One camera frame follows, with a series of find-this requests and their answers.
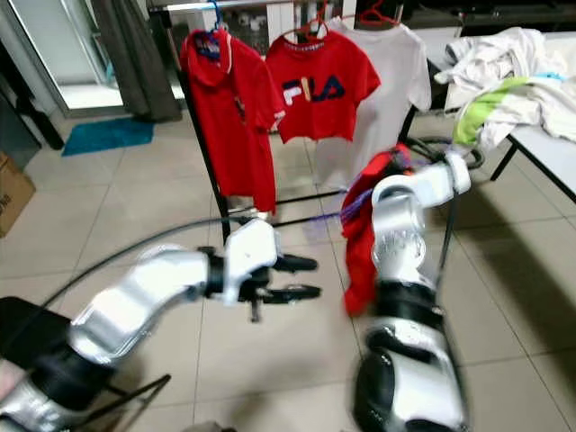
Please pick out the plain red shirt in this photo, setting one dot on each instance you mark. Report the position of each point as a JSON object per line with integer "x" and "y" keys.
{"x": 364, "y": 261}

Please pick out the blue plastic clothes hanger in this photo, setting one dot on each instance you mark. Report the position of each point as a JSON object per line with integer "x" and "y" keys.
{"x": 355, "y": 202}

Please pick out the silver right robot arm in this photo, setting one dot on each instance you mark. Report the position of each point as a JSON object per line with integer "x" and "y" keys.
{"x": 400, "y": 243}

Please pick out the red plastic clothes hanger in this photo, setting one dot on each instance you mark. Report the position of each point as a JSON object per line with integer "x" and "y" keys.
{"x": 376, "y": 13}
{"x": 319, "y": 20}

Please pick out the thin blue clothes hanger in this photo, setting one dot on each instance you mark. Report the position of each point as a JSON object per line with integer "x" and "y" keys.
{"x": 209, "y": 47}

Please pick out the white T-shirt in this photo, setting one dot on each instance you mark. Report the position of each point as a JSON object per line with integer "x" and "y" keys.
{"x": 400, "y": 90}

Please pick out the red FILA T-shirt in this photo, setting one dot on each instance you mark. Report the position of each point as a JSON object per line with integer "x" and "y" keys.
{"x": 324, "y": 121}

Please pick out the lime green white garment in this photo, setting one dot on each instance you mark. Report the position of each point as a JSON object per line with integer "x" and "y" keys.
{"x": 486, "y": 103}

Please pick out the white crumpled garment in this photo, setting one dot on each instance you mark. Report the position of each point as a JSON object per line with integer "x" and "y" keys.
{"x": 495, "y": 54}

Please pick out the red polo shirt white trim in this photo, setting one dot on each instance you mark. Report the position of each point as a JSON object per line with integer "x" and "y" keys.
{"x": 238, "y": 135}

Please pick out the large white table black legs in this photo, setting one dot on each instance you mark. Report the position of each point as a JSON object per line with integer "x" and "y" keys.
{"x": 549, "y": 153}

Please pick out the printed brown cardboard box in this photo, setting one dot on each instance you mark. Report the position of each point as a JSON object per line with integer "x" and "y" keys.
{"x": 13, "y": 193}

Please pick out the blue floor mat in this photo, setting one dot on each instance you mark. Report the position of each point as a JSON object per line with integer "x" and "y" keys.
{"x": 108, "y": 135}

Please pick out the black seat chair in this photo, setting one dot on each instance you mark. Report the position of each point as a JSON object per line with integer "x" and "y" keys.
{"x": 22, "y": 324}

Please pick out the pink cushion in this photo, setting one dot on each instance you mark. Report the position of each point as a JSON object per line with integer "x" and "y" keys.
{"x": 9, "y": 378}

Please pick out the grey curtain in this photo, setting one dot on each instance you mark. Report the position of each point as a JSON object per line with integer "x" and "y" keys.
{"x": 135, "y": 54}

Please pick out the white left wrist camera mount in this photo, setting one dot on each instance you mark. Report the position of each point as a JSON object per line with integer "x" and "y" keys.
{"x": 247, "y": 247}

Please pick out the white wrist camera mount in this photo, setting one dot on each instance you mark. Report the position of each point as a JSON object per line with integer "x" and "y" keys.
{"x": 450, "y": 173}
{"x": 247, "y": 247}

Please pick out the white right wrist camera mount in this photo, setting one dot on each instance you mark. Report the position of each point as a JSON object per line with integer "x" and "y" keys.
{"x": 450, "y": 173}

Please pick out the metal clothes rack black frame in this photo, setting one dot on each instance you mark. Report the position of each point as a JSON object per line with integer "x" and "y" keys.
{"x": 180, "y": 7}

